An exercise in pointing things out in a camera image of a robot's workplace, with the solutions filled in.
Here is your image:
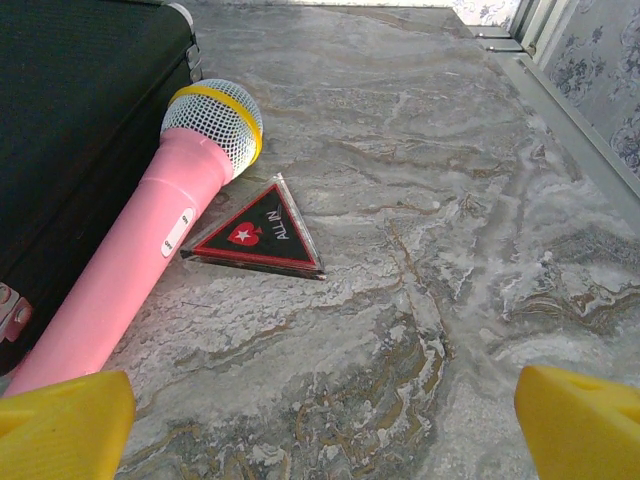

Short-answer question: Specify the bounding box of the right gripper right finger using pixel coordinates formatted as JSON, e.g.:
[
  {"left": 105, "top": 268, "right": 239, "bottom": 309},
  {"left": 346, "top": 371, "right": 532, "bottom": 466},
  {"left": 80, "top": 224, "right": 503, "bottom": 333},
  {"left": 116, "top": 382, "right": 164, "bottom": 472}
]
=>
[{"left": 514, "top": 363, "right": 640, "bottom": 480}]

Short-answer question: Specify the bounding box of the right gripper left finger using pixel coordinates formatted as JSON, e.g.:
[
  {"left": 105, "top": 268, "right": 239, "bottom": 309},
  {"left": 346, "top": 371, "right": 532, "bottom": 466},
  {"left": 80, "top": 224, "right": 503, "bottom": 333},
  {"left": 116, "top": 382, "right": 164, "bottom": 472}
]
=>
[{"left": 0, "top": 369, "right": 138, "bottom": 480}]

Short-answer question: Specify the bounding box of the pink toy microphone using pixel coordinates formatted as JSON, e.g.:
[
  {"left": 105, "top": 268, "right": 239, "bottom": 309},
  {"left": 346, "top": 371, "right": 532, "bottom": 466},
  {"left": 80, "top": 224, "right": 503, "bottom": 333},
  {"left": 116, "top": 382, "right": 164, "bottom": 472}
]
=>
[{"left": 0, "top": 78, "right": 265, "bottom": 401}]

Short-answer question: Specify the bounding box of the black red triangle token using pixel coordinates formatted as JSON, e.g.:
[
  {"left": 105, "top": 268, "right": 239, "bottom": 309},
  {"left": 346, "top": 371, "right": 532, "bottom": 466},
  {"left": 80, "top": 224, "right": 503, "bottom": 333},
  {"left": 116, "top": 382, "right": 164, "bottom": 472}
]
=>
[{"left": 178, "top": 172, "right": 328, "bottom": 282}]

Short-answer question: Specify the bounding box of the black carrying case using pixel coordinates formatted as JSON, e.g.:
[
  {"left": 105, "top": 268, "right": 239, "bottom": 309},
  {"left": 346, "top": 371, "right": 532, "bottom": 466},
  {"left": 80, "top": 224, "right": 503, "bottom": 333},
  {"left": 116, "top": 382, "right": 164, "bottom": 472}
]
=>
[{"left": 0, "top": 0, "right": 204, "bottom": 377}]

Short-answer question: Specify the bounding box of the aluminium right side rail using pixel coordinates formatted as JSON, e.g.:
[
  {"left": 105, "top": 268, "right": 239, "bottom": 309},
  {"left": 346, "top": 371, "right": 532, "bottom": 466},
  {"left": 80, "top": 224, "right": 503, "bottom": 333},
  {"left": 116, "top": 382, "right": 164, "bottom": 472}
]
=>
[{"left": 467, "top": 22, "right": 640, "bottom": 195}]

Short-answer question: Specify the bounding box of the aluminium right corner post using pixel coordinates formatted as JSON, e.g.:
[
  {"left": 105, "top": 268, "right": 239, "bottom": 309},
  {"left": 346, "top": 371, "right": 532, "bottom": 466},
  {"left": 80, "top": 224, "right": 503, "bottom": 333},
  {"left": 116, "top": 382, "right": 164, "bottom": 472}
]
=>
[{"left": 508, "top": 0, "right": 574, "bottom": 57}]

